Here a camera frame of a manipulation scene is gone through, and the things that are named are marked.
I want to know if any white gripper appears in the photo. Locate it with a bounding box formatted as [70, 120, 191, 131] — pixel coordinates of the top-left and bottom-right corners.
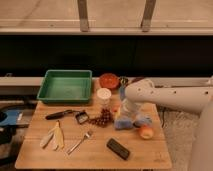
[117, 99, 142, 121]

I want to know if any blue sponge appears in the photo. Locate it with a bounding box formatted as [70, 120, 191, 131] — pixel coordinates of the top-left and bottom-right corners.
[114, 117, 133, 130]

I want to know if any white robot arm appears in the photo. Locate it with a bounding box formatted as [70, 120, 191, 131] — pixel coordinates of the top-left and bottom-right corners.
[120, 79, 213, 171]

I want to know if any purple bowl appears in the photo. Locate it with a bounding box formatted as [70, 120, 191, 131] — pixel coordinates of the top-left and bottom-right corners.
[131, 77, 145, 83]

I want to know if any red bowl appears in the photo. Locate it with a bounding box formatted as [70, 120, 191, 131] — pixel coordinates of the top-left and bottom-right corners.
[99, 73, 119, 89]

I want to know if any orange carrot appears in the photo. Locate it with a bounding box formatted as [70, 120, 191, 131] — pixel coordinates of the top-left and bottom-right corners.
[112, 105, 120, 112]

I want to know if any blue grey cloth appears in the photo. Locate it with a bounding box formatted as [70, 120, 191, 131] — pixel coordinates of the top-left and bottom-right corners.
[133, 115, 152, 127]

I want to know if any blue plastic cup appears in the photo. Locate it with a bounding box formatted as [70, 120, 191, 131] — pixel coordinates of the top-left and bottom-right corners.
[119, 86, 126, 101]

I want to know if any bunch of dark grapes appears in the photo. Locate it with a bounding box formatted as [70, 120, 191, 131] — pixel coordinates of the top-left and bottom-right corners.
[89, 109, 113, 127]

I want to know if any red yellow apple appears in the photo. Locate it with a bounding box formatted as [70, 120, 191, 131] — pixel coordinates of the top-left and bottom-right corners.
[139, 125, 154, 139]

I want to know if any small dark metal cup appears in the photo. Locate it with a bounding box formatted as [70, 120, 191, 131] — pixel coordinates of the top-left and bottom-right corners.
[119, 76, 129, 85]

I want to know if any white paper cup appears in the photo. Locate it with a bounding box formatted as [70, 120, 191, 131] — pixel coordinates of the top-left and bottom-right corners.
[97, 88, 112, 105]

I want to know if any black rectangular remote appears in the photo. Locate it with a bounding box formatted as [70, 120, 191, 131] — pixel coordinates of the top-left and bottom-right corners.
[107, 138, 130, 160]

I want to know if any silver fork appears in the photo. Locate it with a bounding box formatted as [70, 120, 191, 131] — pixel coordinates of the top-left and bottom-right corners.
[66, 130, 93, 155]

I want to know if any green plastic tray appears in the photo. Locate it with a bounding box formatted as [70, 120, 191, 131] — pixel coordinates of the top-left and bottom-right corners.
[37, 70, 92, 104]

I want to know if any banana peel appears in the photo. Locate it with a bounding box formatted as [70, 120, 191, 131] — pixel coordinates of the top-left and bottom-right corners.
[39, 121, 64, 151]

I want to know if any blue object at left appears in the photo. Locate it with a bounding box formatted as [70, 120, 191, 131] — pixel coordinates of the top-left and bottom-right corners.
[0, 110, 21, 126]

